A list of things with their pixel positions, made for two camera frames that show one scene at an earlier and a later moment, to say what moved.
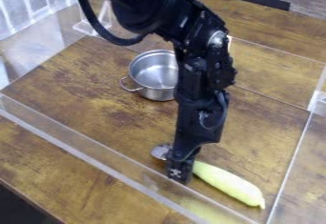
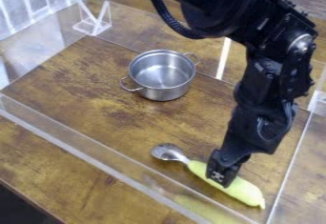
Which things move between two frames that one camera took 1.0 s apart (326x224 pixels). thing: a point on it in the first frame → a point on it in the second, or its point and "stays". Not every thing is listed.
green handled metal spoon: [220, 179] stays
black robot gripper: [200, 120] → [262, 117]
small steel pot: [152, 73] stays
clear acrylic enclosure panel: [67, 175] stays
